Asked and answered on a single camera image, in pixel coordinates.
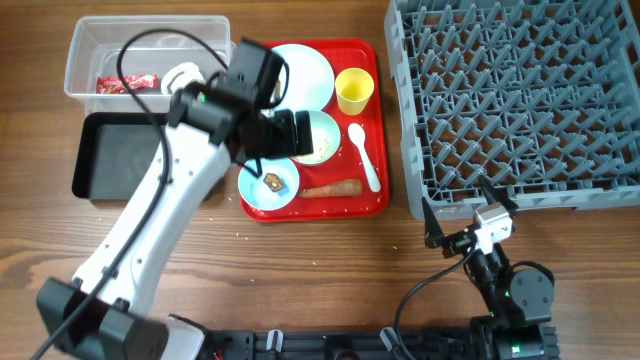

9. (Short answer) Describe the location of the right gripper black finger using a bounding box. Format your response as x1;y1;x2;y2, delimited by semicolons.
478;175;518;216
421;197;445;249

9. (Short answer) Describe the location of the white rice pile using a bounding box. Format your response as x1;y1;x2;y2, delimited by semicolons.
293;127;338;166

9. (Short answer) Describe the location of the brown food scrap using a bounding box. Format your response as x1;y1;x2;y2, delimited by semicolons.
263;173;285;193

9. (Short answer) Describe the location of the pale green bowl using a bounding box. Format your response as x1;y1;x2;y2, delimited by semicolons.
292;111;341;166

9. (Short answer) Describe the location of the light blue small bowl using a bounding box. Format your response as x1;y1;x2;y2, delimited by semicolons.
238;159;300;211

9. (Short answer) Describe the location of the orange carrot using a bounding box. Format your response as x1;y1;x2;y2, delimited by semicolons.
298;179;363;199

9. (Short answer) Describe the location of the white tissue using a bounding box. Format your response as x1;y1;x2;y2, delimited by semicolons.
160;62;205;95

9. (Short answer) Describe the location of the red snack wrapper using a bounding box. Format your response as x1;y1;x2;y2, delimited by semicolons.
95;74;159;95

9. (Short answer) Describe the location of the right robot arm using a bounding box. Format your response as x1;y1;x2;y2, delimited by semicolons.
422;176;560;359

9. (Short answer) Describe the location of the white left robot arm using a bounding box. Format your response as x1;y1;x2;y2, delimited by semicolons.
34;81;312;359

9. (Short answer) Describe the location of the grey dishwasher rack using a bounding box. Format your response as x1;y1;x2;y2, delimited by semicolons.
384;0;639;220

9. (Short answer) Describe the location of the clear plastic waste bin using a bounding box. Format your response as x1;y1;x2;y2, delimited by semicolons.
64;15;235;114

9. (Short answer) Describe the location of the light blue plate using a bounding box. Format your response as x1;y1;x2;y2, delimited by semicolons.
273;44;334;112

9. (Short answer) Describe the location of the red serving tray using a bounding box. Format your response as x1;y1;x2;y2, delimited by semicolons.
240;39;390;223

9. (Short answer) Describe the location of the white plastic spoon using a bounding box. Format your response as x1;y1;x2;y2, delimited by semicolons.
348;123;381;193

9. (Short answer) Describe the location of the yellow plastic cup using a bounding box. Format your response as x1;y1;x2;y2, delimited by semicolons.
335;68;375;116

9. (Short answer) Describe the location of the black plastic tray bin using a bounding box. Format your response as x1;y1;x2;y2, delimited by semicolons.
71;111;221;203

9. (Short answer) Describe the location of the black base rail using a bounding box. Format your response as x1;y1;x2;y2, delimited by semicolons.
199;325;559;360

